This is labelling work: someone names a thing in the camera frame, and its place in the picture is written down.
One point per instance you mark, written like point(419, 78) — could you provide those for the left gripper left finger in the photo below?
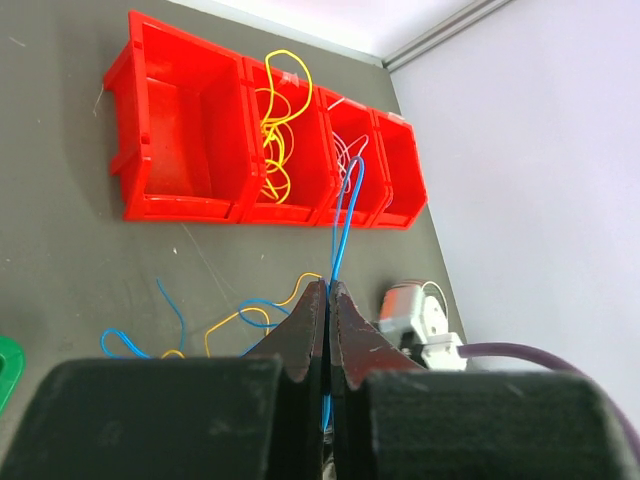
point(258, 416)

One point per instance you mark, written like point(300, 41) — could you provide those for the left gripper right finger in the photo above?
point(393, 419)

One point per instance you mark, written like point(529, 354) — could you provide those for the green plastic tray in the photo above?
point(13, 364)

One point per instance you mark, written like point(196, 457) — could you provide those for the red divided plastic bin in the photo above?
point(207, 134)

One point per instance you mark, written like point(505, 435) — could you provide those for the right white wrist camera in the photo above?
point(414, 318)

